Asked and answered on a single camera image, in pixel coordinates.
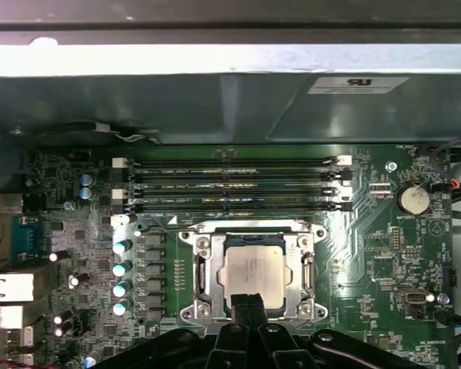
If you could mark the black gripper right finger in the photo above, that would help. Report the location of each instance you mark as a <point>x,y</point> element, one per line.
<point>272,348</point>

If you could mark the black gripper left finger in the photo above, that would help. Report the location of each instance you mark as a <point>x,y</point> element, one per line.
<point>230,346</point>

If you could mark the silver CPU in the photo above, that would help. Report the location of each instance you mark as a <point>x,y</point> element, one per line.
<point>253,269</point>

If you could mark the thin metal locking lever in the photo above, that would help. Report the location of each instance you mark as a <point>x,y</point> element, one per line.
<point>161,229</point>

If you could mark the CPU socket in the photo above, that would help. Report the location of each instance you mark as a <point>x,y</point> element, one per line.
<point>190,238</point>

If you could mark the blue top capacitor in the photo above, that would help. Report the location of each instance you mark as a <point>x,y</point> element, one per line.
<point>86,180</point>
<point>122,246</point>
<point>86,193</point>
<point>120,308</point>
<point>121,289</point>
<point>121,268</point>

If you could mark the green motherboard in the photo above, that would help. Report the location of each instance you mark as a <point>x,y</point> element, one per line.
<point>353,230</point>

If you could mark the silver internal USB port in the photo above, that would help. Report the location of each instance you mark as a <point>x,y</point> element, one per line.
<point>413,299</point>

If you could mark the round coin battery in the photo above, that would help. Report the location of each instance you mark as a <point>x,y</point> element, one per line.
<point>413,198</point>

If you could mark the silver board screw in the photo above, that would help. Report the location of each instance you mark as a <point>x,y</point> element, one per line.
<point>391,166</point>

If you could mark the blue serial port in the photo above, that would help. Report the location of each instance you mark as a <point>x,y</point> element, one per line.
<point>27,238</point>

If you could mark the black silver PC case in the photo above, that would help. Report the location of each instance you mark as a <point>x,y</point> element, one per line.
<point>100,107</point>

